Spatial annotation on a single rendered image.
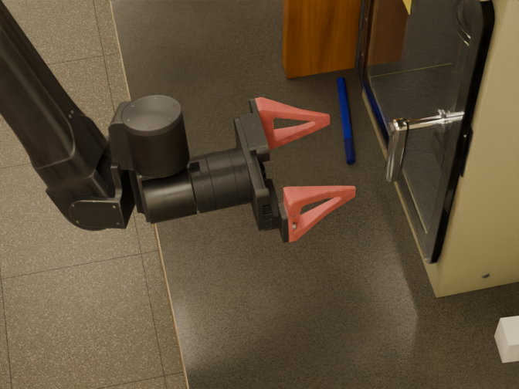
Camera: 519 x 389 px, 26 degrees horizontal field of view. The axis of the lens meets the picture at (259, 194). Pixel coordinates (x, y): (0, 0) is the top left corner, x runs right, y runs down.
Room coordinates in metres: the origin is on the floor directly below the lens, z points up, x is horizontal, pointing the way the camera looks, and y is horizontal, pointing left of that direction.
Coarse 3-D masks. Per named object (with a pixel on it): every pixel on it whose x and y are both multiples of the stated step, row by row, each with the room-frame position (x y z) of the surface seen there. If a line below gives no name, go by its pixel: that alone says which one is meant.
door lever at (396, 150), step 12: (396, 120) 0.72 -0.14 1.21; (408, 120) 0.72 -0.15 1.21; (420, 120) 0.72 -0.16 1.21; (432, 120) 0.72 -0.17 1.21; (396, 132) 0.71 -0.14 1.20; (408, 132) 0.71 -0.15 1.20; (396, 144) 0.71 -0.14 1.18; (396, 156) 0.71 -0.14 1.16; (396, 168) 0.71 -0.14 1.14; (396, 180) 0.71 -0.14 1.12
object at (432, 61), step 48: (384, 0) 0.92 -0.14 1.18; (432, 0) 0.79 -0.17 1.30; (384, 48) 0.90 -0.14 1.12; (432, 48) 0.77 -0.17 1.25; (480, 48) 0.68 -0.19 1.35; (384, 96) 0.88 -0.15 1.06; (432, 96) 0.75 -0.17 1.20; (384, 144) 0.86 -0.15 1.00; (432, 144) 0.73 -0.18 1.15; (432, 192) 0.71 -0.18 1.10; (432, 240) 0.69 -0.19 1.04
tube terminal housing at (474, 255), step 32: (512, 0) 0.68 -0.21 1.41; (512, 32) 0.68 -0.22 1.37; (512, 64) 0.68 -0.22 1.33; (480, 96) 0.69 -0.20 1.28; (512, 96) 0.68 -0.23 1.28; (480, 128) 0.68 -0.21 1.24; (512, 128) 0.69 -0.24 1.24; (480, 160) 0.68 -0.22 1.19; (512, 160) 0.69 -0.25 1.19; (480, 192) 0.68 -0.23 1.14; (512, 192) 0.69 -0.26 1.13; (448, 224) 0.69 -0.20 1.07; (480, 224) 0.69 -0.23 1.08; (512, 224) 0.69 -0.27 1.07; (448, 256) 0.68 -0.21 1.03; (480, 256) 0.69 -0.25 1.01; (512, 256) 0.70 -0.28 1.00; (448, 288) 0.68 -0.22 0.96; (480, 288) 0.69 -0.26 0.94
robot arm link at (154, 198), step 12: (132, 180) 0.67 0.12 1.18; (144, 180) 0.66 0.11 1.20; (156, 180) 0.66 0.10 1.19; (168, 180) 0.66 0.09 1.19; (180, 180) 0.66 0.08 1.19; (144, 192) 0.65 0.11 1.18; (156, 192) 0.65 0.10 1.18; (168, 192) 0.65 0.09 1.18; (180, 192) 0.65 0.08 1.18; (192, 192) 0.65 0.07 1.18; (144, 204) 0.65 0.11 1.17; (156, 204) 0.64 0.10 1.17; (168, 204) 0.65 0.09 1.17; (180, 204) 0.65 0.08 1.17; (192, 204) 0.65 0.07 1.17; (156, 216) 0.64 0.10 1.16; (168, 216) 0.64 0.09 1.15; (180, 216) 0.65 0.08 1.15
